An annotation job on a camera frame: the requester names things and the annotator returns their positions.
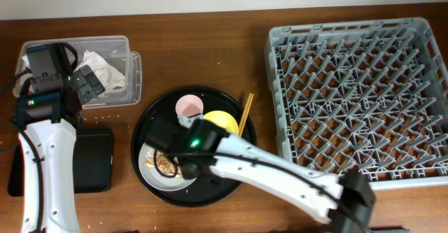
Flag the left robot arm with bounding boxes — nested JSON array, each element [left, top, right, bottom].
[[10, 43, 105, 232]]

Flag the grey dishwasher rack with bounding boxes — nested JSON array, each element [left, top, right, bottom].
[[264, 17, 447, 190]]

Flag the clear plastic bin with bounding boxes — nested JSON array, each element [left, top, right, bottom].
[[15, 36, 143, 109]]

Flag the yellow bowl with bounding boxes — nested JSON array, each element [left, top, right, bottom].
[[204, 111, 239, 134]]

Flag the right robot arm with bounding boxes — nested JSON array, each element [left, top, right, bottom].
[[145, 116, 376, 232]]

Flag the round black serving tray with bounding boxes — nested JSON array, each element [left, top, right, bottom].
[[130, 86, 244, 207]]

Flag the black rectangular tray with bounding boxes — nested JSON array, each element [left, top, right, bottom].
[[7, 127, 115, 197]]

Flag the grey plate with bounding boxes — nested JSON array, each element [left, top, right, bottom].
[[137, 143, 196, 192]]

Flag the white napkin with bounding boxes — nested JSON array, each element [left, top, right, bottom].
[[76, 50, 125, 91]]

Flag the pink cup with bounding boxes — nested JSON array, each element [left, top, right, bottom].
[[175, 94, 204, 117]]

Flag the food scraps with rice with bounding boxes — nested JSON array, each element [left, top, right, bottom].
[[143, 149, 183, 178]]

